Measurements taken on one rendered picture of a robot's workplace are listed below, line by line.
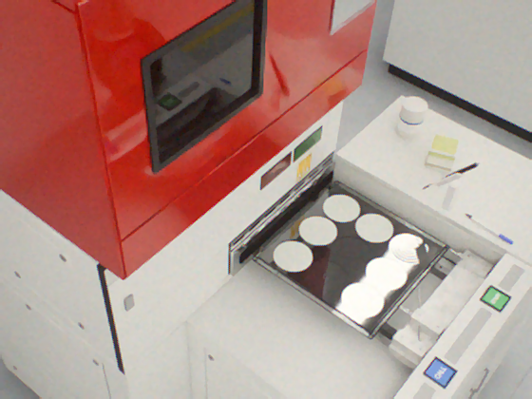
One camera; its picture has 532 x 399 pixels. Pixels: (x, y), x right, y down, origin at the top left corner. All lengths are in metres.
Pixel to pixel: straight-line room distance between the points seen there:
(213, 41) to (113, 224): 0.35
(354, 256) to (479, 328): 0.36
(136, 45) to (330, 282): 0.91
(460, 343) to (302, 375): 0.37
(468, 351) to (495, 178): 0.57
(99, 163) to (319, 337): 0.84
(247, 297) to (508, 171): 0.81
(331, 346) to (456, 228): 0.46
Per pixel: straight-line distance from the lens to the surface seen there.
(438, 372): 1.64
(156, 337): 1.75
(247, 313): 1.83
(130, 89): 1.13
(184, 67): 1.21
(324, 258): 1.85
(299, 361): 1.76
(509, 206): 2.01
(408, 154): 2.06
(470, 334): 1.72
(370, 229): 1.93
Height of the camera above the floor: 2.33
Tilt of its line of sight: 49 degrees down
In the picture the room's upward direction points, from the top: 5 degrees clockwise
